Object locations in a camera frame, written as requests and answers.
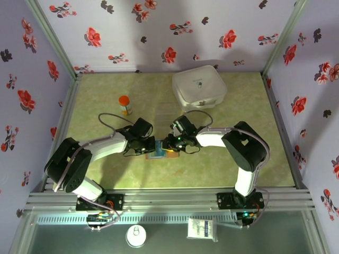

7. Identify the orange-capped pill bottle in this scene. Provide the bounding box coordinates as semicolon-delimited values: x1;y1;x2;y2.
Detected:
118;95;132;116

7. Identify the white fabric medicine bag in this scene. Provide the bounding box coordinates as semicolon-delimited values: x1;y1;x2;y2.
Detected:
172;65;228;113

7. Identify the white printed packet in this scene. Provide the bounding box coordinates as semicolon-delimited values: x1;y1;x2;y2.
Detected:
186;218;219;243

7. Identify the white pull-tab can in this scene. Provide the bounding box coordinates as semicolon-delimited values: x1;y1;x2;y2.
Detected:
125;224;148;248

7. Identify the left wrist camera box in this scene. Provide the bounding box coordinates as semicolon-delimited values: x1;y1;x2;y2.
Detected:
129;117;154;139

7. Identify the grey right arm cable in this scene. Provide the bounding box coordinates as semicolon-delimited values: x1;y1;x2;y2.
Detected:
181;110;271;228

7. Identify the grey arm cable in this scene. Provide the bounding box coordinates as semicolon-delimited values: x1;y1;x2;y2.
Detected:
54;113;135;192
181;110;271;228

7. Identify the grey left arm cable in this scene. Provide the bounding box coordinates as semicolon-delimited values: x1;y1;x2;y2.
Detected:
54;113;135;192

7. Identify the aluminium front rail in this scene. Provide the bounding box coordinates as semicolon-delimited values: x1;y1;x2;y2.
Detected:
23;187;316;212

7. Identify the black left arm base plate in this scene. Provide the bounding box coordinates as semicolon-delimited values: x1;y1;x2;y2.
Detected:
76;194;124;212

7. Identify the slotted grey cable duct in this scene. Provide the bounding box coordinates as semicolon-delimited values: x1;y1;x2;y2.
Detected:
35;214;239;225

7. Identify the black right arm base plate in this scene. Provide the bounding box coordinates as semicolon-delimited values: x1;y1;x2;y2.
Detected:
217;192;264;210

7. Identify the aluminium side rail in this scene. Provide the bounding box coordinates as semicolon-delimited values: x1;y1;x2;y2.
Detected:
41;74;83;192
261;74;308;189

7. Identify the aluminium corner post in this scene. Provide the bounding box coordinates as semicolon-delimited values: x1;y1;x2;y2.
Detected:
25;0;82;80
261;0;309;76

